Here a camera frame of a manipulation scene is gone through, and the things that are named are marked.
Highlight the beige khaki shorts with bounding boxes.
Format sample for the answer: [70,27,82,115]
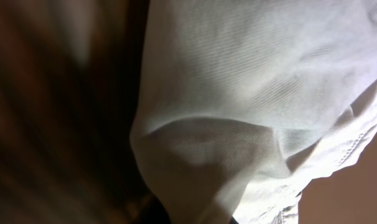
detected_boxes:
[131,0,377,223]

